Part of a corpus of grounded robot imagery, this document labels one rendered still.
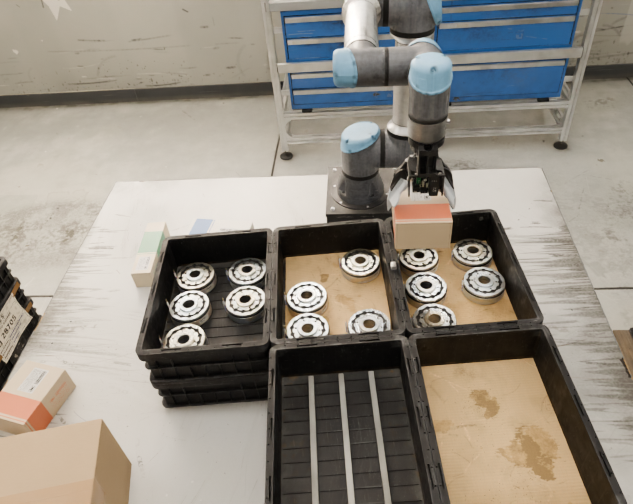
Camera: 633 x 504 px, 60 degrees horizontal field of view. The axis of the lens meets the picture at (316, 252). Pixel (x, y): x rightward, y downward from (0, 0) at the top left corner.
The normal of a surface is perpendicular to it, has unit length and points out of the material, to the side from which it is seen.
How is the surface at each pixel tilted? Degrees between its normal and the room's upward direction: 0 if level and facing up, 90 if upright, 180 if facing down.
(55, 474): 0
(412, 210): 0
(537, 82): 90
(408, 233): 90
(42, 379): 0
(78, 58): 90
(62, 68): 90
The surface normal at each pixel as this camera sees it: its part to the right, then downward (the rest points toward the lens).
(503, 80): -0.06, 0.68
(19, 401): -0.08, -0.73
